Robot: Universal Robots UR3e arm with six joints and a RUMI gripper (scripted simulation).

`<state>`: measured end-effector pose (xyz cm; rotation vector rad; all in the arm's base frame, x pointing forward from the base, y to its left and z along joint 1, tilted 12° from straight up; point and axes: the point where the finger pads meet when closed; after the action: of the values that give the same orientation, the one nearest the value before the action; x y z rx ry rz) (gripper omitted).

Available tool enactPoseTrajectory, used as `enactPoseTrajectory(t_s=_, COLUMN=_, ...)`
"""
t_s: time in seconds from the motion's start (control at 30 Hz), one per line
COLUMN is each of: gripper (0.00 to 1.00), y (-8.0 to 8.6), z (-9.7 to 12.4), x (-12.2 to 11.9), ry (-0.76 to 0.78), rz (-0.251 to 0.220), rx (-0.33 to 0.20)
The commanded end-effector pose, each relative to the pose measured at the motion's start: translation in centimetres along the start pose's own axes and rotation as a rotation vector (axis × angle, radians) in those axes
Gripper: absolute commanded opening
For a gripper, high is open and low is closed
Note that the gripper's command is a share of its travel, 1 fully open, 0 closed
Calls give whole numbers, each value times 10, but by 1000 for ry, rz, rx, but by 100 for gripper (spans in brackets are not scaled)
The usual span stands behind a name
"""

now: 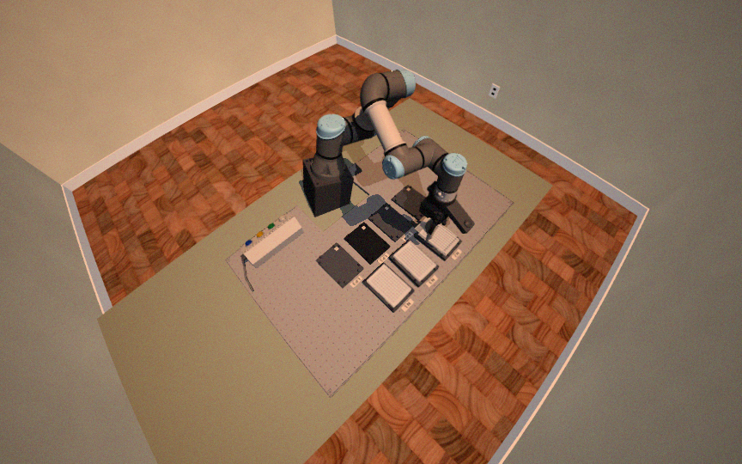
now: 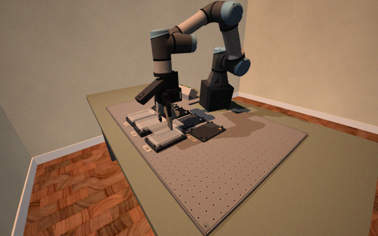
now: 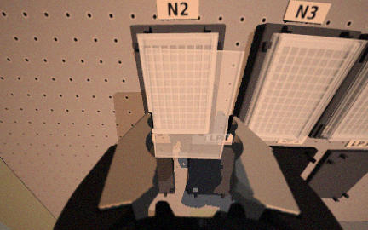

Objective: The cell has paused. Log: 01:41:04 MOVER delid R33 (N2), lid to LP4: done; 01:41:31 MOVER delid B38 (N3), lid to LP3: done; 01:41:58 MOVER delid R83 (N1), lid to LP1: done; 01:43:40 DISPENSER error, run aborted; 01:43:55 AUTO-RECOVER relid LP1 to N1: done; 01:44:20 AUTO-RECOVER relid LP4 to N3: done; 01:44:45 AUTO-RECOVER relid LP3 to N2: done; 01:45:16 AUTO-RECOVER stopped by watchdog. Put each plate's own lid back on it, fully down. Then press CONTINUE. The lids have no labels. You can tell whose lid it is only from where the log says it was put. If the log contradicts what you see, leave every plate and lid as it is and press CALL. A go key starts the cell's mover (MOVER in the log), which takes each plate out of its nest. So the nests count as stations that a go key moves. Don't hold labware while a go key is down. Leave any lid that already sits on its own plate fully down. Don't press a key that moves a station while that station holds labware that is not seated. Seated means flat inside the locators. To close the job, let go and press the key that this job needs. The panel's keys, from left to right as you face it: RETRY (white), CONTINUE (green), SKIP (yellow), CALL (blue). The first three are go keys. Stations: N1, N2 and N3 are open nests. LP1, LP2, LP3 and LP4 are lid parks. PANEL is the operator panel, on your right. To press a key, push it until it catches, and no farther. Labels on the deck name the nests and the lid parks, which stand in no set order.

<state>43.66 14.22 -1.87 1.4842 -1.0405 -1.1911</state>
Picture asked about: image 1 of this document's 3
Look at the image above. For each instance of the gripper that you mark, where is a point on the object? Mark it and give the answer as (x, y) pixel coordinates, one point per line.
(431, 209)

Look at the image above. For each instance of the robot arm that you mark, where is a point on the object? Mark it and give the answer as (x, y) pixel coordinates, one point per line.
(379, 92)

